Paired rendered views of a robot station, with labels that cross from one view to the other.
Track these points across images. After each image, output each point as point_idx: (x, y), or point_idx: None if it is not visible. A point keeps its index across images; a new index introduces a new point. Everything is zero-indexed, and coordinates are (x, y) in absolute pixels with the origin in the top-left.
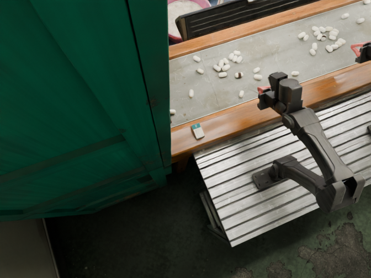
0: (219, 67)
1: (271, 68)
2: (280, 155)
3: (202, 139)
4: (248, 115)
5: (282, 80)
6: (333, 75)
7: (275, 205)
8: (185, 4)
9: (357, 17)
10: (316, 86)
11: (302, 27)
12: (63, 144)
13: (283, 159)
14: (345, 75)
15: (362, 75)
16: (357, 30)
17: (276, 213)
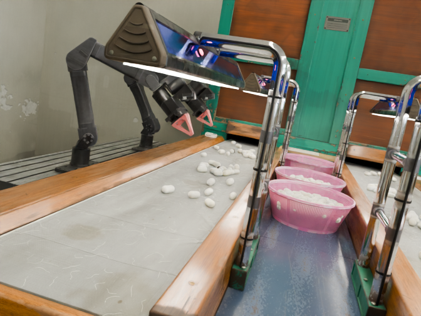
0: (247, 150)
1: (221, 157)
2: None
3: (204, 135)
4: (198, 140)
5: (206, 86)
6: (176, 152)
7: (129, 143)
8: None
9: (217, 187)
10: (180, 148)
11: (245, 173)
12: None
13: (156, 123)
14: (167, 152)
15: (153, 153)
16: (202, 180)
17: (124, 142)
